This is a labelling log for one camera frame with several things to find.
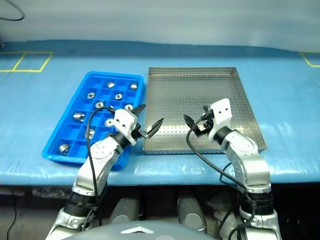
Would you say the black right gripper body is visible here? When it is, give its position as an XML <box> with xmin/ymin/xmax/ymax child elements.
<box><xmin>194</xmin><ymin>112</ymin><xmax>215</xmax><ymax>137</ymax></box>

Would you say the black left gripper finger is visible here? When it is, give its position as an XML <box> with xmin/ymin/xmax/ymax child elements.
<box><xmin>132</xmin><ymin>104</ymin><xmax>147</xmax><ymax>117</ymax></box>
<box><xmin>146</xmin><ymin>117</ymin><xmax>165</xmax><ymax>138</ymax></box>

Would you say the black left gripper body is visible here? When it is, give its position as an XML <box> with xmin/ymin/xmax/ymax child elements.
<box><xmin>131</xmin><ymin>123</ymin><xmax>149</xmax><ymax>141</ymax></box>

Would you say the perforated steel tray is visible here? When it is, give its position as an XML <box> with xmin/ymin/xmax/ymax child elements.
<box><xmin>142</xmin><ymin>66</ymin><xmax>268</xmax><ymax>156</ymax></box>

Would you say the blue compartment plastic tray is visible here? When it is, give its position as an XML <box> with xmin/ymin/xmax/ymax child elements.
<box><xmin>41</xmin><ymin>70</ymin><xmax>147</xmax><ymax>171</ymax></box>

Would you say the grey rounded shape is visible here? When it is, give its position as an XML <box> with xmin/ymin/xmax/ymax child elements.
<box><xmin>109</xmin><ymin>197</ymin><xmax>140</xmax><ymax>223</ymax></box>
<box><xmin>176</xmin><ymin>196</ymin><xmax>207</xmax><ymax>232</ymax></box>

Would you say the grey robot torso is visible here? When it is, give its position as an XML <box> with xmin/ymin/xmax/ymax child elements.
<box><xmin>61</xmin><ymin>221</ymin><xmax>208</xmax><ymax>240</ymax></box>

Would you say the blue plastic table cover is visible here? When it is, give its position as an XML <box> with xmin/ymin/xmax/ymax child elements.
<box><xmin>0</xmin><ymin>39</ymin><xmax>320</xmax><ymax>187</ymax></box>

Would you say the crumpled clear plastic sheet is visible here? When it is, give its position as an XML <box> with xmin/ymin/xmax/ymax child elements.
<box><xmin>32</xmin><ymin>187</ymin><xmax>73</xmax><ymax>198</ymax></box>

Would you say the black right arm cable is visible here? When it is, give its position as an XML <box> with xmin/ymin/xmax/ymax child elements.
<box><xmin>186</xmin><ymin>117</ymin><xmax>257</xmax><ymax>240</ymax></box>

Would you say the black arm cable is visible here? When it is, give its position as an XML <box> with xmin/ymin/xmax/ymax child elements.
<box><xmin>186</xmin><ymin>117</ymin><xmax>257</xmax><ymax>240</ymax></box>
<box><xmin>84</xmin><ymin>106</ymin><xmax>116</xmax><ymax>226</ymax></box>

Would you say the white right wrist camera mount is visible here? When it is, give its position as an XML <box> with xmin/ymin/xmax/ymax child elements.
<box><xmin>208</xmin><ymin>98</ymin><xmax>233</xmax><ymax>143</ymax></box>

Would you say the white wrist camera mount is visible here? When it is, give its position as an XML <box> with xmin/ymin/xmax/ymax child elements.
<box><xmin>208</xmin><ymin>98</ymin><xmax>233</xmax><ymax>143</ymax></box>
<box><xmin>112</xmin><ymin>108</ymin><xmax>139</xmax><ymax>146</ymax></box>

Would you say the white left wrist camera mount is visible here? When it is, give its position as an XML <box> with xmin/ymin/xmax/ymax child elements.
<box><xmin>112</xmin><ymin>108</ymin><xmax>139</xmax><ymax>146</ymax></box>

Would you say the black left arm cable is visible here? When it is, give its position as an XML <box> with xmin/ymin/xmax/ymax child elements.
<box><xmin>84</xmin><ymin>106</ymin><xmax>116</xmax><ymax>226</ymax></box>

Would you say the thin black background cable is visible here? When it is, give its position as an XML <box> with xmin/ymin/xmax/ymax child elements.
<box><xmin>0</xmin><ymin>0</ymin><xmax>25</xmax><ymax>21</ymax></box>

